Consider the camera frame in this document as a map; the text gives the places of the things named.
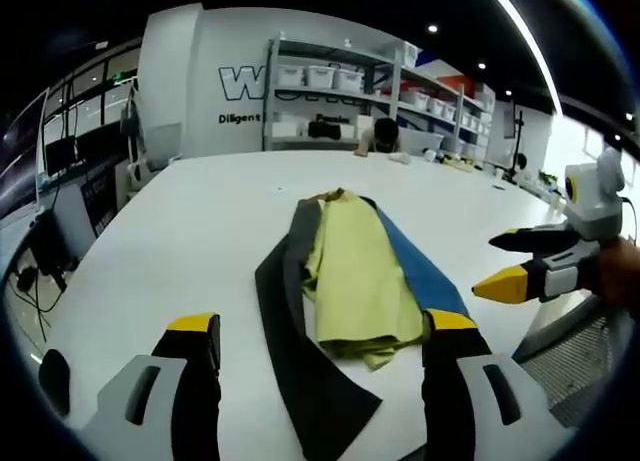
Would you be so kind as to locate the yellow-green garment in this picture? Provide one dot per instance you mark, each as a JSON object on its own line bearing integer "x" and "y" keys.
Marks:
{"x": 360, "y": 271}

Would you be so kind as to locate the blue fabric sheet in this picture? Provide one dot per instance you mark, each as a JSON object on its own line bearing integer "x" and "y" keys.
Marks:
{"x": 425, "y": 276}

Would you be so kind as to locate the black round object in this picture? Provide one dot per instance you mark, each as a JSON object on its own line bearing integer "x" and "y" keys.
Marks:
{"x": 55, "y": 381}

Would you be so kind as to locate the black bag on shelf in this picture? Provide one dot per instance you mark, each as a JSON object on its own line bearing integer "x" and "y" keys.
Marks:
{"x": 324, "y": 129}

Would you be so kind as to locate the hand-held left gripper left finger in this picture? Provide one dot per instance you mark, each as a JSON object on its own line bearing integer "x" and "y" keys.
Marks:
{"x": 165, "y": 411}

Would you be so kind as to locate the long ceiling light strip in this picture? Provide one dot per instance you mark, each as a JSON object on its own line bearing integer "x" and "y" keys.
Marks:
{"x": 530, "y": 36}

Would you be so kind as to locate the white crumpled cloth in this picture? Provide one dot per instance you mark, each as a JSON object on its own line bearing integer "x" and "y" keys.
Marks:
{"x": 400, "y": 158}

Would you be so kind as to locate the dark grey template mat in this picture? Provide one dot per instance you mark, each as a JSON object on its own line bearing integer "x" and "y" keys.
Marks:
{"x": 295, "y": 341}

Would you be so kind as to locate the yellow items on table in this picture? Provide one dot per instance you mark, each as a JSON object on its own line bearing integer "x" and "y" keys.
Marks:
{"x": 457, "y": 163}

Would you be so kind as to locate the grey perforated metal panel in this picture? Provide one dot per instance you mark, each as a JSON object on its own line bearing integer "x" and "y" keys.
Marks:
{"x": 570, "y": 361}

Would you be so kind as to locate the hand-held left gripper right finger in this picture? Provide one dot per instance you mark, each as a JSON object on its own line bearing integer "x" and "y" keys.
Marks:
{"x": 450, "y": 411}

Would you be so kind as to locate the black tripod stand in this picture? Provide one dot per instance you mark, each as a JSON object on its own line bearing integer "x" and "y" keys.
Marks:
{"x": 518, "y": 141}

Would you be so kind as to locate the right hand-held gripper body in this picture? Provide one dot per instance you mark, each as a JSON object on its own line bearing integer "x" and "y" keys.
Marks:
{"x": 595, "y": 206}

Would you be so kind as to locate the row of white storage bins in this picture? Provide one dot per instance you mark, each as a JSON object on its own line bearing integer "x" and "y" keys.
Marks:
{"x": 345, "y": 77}

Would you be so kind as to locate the grey metal shelf rack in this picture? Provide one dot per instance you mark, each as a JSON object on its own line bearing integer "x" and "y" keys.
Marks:
{"x": 395, "y": 61}

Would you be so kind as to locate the black desk equipment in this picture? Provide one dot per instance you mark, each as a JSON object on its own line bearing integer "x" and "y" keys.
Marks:
{"x": 55, "y": 241}

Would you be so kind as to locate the black computer monitor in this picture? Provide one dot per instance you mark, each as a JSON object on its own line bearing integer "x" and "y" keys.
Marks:
{"x": 60, "y": 155}

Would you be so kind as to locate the person's right hand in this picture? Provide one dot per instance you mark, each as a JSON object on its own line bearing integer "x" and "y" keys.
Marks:
{"x": 617, "y": 271}

